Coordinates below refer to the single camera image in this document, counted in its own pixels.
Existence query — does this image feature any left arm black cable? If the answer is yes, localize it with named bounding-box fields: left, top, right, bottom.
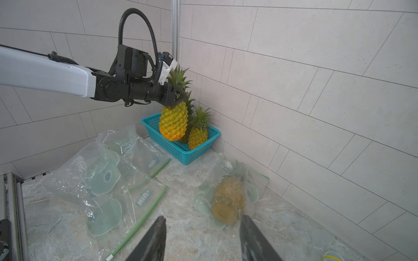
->
left=109, top=8, right=164, bottom=82

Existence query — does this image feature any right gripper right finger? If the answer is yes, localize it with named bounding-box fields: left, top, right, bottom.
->
left=239, top=215, right=283, bottom=261

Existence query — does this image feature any clear zip-top bag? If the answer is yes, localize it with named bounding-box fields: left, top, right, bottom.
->
left=98, top=125, right=171, bottom=177
left=43, top=141, right=167, bottom=261
left=195, top=156, right=270, bottom=233

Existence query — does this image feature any teal plastic basket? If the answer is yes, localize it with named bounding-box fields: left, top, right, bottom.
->
left=141, top=113, right=221, bottom=165

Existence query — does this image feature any pink toy microphone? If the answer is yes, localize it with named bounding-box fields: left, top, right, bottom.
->
left=323, top=251, right=344, bottom=261

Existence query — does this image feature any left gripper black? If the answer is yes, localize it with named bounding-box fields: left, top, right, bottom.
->
left=144, top=82, right=187, bottom=107

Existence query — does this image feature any pineapple yellow orange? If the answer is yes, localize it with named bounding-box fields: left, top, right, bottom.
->
left=188, top=106, right=212, bottom=150

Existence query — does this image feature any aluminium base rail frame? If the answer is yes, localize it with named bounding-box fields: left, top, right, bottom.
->
left=1, top=172, right=29, bottom=261

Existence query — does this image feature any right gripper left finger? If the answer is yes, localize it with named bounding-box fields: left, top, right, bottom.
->
left=126, top=215, right=167, bottom=261

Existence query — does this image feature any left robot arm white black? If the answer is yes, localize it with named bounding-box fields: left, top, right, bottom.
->
left=1, top=45, right=186, bottom=107

